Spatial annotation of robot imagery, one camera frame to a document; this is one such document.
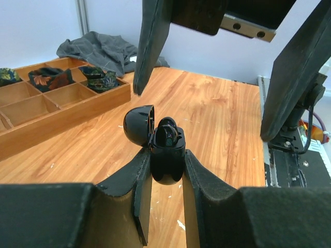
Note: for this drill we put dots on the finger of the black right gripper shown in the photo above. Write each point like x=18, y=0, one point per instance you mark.
x=156, y=19
x=294, y=68

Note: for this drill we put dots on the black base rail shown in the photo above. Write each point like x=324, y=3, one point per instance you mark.
x=285, y=167

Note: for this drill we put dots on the black earbud case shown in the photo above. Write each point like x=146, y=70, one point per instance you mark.
x=167, y=163

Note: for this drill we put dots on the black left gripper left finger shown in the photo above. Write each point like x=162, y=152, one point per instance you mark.
x=112, y=213

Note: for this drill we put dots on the dark red rolled belt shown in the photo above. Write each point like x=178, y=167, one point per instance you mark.
x=47, y=78

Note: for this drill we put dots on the grey crumpled cloth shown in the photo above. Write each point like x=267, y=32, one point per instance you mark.
x=106, y=52

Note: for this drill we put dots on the dark green rolled belt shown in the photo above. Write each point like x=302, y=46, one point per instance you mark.
x=98, y=80

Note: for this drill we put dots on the wooden compartment tray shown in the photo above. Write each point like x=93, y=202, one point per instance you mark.
x=29, y=116

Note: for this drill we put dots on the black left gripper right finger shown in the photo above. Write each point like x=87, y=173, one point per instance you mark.
x=218, y=215

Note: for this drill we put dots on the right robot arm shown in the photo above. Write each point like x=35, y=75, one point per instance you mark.
x=302, y=108

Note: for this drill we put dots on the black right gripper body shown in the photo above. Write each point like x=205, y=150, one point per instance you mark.
x=249, y=18

